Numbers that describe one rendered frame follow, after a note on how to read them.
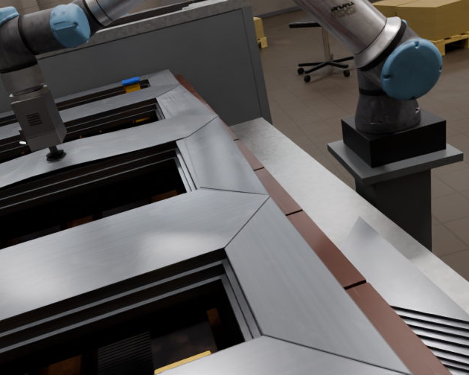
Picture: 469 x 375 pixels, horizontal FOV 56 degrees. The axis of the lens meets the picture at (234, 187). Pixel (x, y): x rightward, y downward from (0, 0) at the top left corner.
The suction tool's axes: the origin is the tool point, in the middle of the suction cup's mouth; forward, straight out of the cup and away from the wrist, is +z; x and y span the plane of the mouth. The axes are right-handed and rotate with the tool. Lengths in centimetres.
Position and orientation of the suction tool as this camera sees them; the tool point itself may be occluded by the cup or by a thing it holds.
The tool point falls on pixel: (58, 161)
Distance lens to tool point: 104.8
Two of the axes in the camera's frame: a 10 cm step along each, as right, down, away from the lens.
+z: 2.1, 8.8, 4.4
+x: 9.6, -2.8, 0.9
